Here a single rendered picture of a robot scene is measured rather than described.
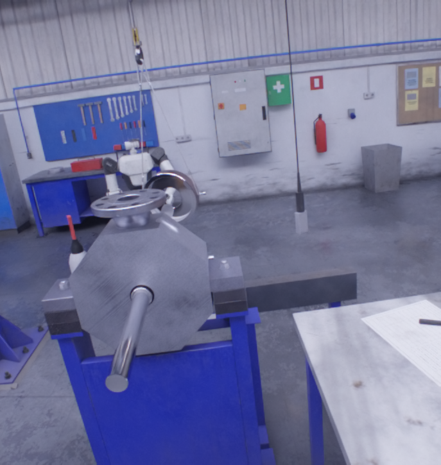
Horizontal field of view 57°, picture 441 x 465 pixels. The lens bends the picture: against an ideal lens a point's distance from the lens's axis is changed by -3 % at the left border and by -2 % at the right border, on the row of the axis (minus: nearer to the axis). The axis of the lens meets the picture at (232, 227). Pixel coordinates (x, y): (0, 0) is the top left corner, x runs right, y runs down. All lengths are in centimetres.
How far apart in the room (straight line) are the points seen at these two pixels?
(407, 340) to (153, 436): 108
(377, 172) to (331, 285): 467
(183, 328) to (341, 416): 64
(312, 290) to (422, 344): 64
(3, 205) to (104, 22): 311
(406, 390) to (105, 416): 116
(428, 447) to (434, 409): 14
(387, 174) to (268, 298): 490
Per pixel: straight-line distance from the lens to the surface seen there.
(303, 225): 242
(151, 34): 676
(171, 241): 142
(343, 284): 202
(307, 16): 684
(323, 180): 695
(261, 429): 241
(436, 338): 159
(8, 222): 711
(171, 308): 153
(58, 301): 161
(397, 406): 130
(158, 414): 185
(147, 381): 175
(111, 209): 139
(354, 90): 692
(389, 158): 661
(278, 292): 197
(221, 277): 149
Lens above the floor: 174
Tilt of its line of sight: 19 degrees down
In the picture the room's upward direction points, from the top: 7 degrees counter-clockwise
